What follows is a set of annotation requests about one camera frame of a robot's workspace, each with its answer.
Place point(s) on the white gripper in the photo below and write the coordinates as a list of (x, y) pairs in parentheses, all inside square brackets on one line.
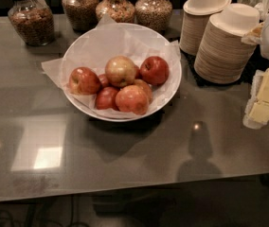
[(256, 114)]

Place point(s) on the yellow-red apple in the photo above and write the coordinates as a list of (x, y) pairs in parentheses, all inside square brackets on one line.
[(120, 71)]

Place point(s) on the red apple far right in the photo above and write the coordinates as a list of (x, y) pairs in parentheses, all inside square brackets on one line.
[(154, 70)]

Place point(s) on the partly hidden red apple right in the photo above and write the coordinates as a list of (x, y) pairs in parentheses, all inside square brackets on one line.
[(145, 87)]

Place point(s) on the red apple front right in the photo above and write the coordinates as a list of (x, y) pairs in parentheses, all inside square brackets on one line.
[(132, 99)]

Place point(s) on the small red apple middle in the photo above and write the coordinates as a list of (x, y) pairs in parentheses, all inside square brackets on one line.
[(104, 80)]

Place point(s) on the red apple front left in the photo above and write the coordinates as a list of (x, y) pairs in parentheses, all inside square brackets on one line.
[(106, 98)]

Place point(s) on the white bowl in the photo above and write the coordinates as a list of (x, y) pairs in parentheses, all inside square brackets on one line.
[(87, 48)]

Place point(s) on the red apple far left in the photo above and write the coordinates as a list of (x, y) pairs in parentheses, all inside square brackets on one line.
[(83, 81)]

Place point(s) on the front stack paper bowls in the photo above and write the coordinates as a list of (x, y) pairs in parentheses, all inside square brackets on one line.
[(222, 55)]

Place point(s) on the stack paper bowls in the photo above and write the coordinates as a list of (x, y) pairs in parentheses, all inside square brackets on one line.
[(222, 55), (195, 18)]

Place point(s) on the rear stack paper bowls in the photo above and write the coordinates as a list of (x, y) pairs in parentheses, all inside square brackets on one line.
[(195, 18)]

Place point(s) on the glass jar of grains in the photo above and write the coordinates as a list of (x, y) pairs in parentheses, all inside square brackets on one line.
[(80, 13), (154, 14)]

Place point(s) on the glass jar of colourful cereal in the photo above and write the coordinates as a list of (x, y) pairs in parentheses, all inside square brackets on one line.
[(121, 11)]

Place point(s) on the white paper liner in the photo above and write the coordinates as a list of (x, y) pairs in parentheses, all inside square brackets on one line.
[(115, 40)]

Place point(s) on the glass jar of cereal left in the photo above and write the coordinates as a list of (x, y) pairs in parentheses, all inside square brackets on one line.
[(33, 21)]

